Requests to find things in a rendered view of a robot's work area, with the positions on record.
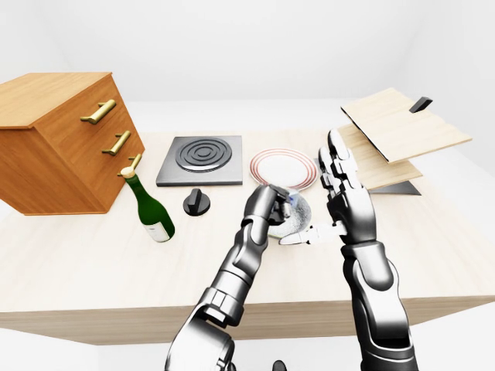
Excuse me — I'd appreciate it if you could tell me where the wooden cabinet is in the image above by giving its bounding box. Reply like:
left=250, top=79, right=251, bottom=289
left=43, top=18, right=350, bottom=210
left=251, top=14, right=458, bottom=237
left=0, top=71, right=146, bottom=216

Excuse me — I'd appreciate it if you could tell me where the flat dark stove plate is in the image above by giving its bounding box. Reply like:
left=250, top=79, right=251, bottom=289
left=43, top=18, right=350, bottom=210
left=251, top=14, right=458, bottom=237
left=155, top=134, right=244, bottom=188

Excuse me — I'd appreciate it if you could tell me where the brass drawer handle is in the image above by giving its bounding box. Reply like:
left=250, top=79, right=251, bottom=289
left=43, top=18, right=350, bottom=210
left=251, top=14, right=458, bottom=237
left=117, top=153, right=143, bottom=177
left=80, top=99, right=118, bottom=125
left=101, top=130, right=132, bottom=157

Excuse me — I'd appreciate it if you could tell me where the pale wooden wine rack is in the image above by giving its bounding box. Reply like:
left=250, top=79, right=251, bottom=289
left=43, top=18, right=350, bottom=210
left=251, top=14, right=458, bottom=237
left=338, top=87, right=473, bottom=197

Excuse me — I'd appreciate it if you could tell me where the round black stove knob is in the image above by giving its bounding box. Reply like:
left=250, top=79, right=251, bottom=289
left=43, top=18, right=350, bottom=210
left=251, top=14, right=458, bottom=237
left=183, top=188, right=212, bottom=216

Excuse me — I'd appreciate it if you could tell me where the wooden cabinet drawer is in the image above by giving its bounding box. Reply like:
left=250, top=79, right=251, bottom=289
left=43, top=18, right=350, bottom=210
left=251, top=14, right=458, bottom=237
left=80, top=123, right=146, bottom=213
left=30, top=73, right=124, bottom=157
left=56, top=98, right=135, bottom=186

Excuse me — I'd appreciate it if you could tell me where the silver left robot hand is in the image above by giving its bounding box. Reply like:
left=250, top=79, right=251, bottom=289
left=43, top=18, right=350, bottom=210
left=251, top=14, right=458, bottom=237
left=242, top=184, right=295, bottom=230

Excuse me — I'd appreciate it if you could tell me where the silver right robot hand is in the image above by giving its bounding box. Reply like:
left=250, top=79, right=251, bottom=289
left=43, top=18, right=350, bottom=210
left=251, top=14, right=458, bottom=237
left=278, top=128, right=379, bottom=248

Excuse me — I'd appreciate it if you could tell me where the white plate with red rings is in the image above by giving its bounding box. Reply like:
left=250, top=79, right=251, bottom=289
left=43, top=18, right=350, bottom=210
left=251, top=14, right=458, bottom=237
left=249, top=148, right=319, bottom=191

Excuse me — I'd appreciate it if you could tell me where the green wine bottle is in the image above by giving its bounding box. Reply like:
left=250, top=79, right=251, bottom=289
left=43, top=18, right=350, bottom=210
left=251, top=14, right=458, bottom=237
left=121, top=166, right=176, bottom=243

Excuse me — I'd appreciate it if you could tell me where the grey patterned bowl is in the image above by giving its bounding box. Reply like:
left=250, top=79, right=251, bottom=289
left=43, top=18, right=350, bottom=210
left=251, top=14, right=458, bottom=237
left=268, top=189, right=312, bottom=239

